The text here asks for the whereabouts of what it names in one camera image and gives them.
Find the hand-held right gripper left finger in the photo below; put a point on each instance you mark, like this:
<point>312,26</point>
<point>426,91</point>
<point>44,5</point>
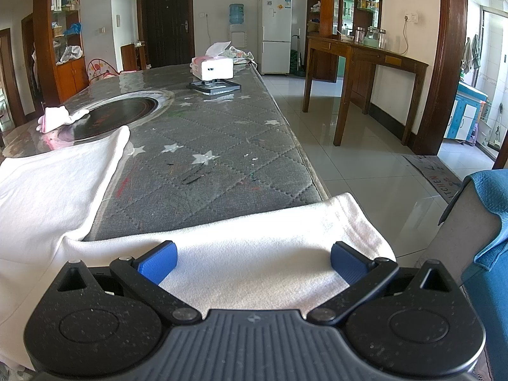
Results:
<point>158,264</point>

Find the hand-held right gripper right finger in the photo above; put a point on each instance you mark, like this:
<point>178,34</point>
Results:
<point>349,266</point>

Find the cream sweatshirt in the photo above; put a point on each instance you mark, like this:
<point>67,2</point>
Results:
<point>238,254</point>

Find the hanging balcony clothes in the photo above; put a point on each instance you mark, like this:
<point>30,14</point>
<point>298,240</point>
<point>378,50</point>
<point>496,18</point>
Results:
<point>472,53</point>

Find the grey door mat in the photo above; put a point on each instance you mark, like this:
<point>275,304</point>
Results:
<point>434,174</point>

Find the grey star quilted table cover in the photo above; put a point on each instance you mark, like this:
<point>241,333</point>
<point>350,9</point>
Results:
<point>206,135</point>

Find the round built-in black hotplate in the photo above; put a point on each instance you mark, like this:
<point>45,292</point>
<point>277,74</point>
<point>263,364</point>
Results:
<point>119,113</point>

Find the blue towel cloth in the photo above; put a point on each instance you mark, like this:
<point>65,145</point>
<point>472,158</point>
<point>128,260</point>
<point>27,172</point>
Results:
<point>492,194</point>

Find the white gloves with pink cuffs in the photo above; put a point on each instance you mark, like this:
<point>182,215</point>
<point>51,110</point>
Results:
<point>53,119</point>

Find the black flat tray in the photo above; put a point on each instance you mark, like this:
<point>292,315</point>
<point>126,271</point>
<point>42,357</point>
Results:
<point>214,87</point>

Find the blue balcony cabinet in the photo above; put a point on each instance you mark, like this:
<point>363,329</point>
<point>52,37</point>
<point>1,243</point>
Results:
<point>464,111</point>

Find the balcony floor mop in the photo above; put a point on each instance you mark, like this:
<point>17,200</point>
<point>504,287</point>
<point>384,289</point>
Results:
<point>498,135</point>

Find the white tissue box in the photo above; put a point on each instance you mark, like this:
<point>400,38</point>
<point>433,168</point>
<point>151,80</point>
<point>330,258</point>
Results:
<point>216,69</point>

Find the polka dot play tent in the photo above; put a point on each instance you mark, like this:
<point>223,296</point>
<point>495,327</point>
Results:
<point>99,69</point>

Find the tall wooden shelf cabinet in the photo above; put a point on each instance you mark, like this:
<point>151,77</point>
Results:
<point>71,75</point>

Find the small wooden cabinet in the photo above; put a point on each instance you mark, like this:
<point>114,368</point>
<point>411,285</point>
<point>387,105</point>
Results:
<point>133,57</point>

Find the green mop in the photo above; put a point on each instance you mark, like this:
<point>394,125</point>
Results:
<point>297,61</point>

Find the wooden sideboard table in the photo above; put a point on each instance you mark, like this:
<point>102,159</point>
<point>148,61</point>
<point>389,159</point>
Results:
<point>365,53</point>

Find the patterned crumpled cloth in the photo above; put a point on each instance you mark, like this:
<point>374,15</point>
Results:
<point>240,55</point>

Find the glass jar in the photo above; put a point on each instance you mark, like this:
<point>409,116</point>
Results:
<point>372,32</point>
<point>360,35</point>
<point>382,39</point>

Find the brown interior door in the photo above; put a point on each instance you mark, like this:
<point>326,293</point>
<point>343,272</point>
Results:
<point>8,79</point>

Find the white water dispenser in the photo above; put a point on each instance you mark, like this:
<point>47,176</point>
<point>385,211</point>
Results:
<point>238,37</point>

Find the dark wooden entrance door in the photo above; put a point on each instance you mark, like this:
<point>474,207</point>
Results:
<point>164,24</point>

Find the white refrigerator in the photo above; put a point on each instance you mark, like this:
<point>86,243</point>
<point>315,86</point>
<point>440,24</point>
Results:
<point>274,35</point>

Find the wooden display shelf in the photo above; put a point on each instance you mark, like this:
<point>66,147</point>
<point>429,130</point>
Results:
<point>323,20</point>

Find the blue water bottle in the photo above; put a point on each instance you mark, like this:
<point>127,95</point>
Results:
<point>237,14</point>

